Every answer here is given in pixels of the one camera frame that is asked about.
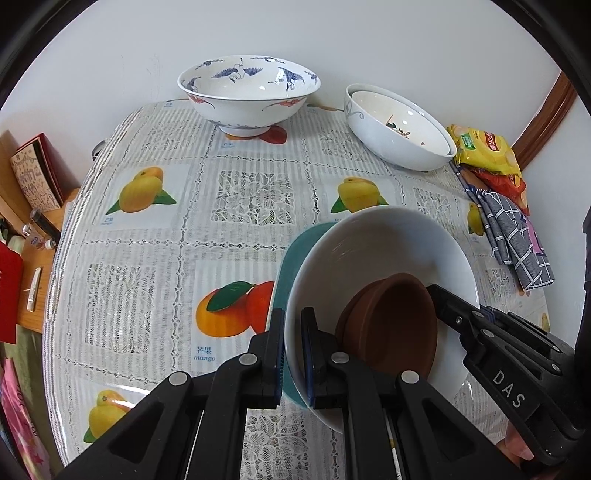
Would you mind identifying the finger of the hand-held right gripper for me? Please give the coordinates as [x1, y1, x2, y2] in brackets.
[478, 308, 575, 358]
[427, 285, 483, 358]

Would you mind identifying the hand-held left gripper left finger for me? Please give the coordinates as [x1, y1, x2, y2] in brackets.
[58, 308, 284, 480]

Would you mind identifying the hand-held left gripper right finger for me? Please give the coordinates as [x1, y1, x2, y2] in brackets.
[300, 307, 527, 480]

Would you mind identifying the brown small bowl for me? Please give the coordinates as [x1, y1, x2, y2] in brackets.
[344, 272, 438, 381]
[335, 281, 384, 356]

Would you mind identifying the blue square plate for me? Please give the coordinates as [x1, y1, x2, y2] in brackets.
[268, 222, 352, 409]

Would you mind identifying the person's right hand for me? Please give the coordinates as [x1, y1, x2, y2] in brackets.
[496, 422, 536, 462]

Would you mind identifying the grey checked cloth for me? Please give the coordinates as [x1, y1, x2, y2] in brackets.
[450, 164, 555, 291]

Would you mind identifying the red chips bag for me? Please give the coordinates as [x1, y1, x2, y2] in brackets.
[466, 166, 529, 217]

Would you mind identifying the fruit print tablecloth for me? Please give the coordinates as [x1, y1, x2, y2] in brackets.
[41, 99, 552, 480]

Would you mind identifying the yellow chips bag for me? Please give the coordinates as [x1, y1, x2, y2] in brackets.
[445, 124, 520, 175]

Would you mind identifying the large white scroll-pattern bowl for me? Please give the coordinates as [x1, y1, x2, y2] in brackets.
[344, 83, 458, 172]

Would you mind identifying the white bird print bowl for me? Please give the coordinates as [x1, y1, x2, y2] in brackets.
[349, 90, 451, 157]

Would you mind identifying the wooden side cabinet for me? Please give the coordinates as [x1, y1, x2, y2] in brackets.
[0, 129, 84, 335]

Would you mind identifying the white clip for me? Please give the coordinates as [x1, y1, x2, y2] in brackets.
[25, 267, 43, 312]

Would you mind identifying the blue crane print bowl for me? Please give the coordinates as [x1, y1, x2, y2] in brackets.
[177, 55, 321, 139]

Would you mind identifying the pink bag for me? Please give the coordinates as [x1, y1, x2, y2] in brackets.
[0, 357, 51, 480]

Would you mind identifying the black bottle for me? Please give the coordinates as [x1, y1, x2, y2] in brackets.
[30, 209, 62, 243]

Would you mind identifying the red gift box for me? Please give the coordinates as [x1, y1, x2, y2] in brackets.
[10, 133, 66, 212]

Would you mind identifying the brown wooden door frame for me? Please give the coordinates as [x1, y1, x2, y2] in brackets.
[510, 71, 578, 171]

